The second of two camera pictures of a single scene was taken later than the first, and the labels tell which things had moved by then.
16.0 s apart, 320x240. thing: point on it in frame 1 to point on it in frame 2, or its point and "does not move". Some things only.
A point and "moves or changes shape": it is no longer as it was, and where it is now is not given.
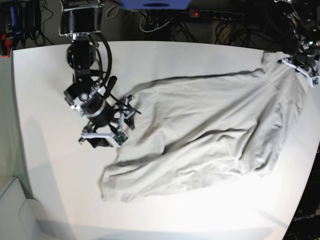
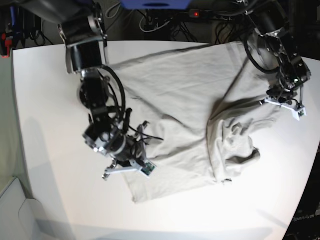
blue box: [155, 4] does not move
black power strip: [216, 14] does not move
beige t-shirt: [196, 132] moves or changes shape
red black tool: [5, 46] does not move
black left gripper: [91, 103] to [105, 136]
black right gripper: [307, 52] to [286, 89]
